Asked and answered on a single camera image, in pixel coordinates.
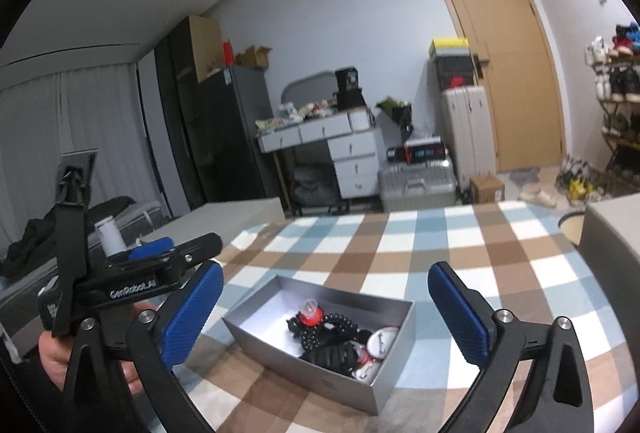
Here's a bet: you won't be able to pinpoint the white curtain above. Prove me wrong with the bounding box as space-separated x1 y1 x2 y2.
0 63 161 234

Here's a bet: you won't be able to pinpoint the black hair clip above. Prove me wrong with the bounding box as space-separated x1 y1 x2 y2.
300 343 361 375

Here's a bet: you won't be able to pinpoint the light grey bench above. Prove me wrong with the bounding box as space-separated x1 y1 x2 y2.
582 193 640 279

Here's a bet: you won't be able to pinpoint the dark wrapped bouquet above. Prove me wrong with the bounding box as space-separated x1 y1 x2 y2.
377 97 413 139

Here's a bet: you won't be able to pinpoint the wooden shoe rack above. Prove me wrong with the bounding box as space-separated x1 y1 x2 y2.
595 20 640 179

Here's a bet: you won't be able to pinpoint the black spiral hair tie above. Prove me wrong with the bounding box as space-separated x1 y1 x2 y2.
320 311 360 336
286 319 328 350

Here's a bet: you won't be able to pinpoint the yellow grey shoe box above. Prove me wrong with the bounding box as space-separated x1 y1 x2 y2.
431 38 471 59

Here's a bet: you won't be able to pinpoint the clutter of small cosmetics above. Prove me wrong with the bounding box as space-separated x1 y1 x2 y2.
255 98 346 131

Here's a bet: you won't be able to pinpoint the wooden door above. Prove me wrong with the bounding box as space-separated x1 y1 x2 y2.
424 0 566 174

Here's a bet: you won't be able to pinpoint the white dresser with drawers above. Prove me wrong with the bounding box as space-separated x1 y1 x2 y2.
257 110 381 203

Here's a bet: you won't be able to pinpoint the person's left hand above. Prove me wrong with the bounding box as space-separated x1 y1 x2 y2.
39 332 152 395

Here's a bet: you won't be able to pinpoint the black gift box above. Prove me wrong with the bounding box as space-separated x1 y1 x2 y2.
334 67 365 111

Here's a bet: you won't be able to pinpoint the silver suitcase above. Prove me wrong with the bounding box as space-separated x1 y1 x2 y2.
377 163 458 214

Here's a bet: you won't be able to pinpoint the pile of dark clothes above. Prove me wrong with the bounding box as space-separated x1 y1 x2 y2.
0 196 138 279

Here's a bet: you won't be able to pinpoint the white round pin badge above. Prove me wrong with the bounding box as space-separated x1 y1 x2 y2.
352 359 383 384
366 327 401 356

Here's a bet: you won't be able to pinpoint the shoe rack with shoes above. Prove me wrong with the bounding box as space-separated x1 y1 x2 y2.
585 20 640 139

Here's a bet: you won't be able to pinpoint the dark wardrobe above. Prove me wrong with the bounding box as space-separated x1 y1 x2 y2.
154 16 223 219

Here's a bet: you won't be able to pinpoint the red and clear ornament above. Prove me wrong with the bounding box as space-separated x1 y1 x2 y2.
295 298 323 328

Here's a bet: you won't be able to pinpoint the black refrigerator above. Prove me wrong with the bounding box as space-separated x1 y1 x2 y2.
192 64 275 210

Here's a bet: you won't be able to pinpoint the white bottle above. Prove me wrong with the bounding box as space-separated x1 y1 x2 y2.
95 218 126 259

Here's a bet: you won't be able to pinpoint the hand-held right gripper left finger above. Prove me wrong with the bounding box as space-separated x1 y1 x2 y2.
62 259 225 433

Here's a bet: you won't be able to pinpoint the beige round basket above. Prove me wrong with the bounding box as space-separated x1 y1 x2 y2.
557 210 588 244

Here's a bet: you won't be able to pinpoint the black box with red stripe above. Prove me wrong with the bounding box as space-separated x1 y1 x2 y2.
404 136 447 165

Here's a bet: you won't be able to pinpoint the person's left forearm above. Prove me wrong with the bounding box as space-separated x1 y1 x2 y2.
0 323 68 433

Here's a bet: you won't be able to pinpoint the white suitcase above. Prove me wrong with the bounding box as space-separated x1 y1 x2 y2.
442 86 498 191

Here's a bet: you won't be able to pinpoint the arched grey mirror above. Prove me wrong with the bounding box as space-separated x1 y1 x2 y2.
281 70 341 106

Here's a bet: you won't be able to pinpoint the plaid tablecloth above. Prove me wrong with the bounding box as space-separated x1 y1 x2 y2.
150 200 640 433

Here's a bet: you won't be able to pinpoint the grey cushion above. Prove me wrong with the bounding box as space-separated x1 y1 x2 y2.
292 163 341 209

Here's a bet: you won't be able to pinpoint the open cardboard box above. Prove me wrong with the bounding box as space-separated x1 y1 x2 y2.
235 46 273 70

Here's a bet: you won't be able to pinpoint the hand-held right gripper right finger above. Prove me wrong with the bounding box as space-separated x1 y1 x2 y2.
427 261 593 433

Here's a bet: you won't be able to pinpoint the beige slippers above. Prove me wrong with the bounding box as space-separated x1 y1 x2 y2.
517 186 558 209

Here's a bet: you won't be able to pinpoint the silver cardboard box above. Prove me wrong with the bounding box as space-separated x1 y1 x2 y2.
222 275 416 414

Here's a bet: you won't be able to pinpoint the small closed cardboard box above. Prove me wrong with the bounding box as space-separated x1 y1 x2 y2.
470 176 506 205

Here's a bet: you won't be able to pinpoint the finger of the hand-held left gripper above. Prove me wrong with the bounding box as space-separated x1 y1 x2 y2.
128 236 176 263
164 233 223 277

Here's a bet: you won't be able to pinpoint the black shoe box red logo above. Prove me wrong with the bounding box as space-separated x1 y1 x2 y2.
432 56 473 91

